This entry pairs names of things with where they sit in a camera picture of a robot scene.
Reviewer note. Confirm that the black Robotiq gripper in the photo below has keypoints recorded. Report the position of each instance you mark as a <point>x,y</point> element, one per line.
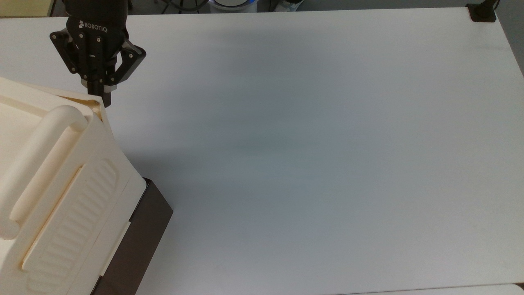
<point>98,37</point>

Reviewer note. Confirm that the cream plastic cabinet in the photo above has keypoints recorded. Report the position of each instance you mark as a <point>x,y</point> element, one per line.
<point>61,184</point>

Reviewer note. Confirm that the white blue round device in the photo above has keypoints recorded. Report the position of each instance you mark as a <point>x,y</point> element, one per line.
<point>233,5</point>

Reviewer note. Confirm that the dark brown drawer unit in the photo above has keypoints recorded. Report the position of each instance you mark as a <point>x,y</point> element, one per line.
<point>139,233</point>

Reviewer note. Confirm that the black table clamp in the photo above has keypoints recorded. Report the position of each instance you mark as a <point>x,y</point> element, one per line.
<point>483,11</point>

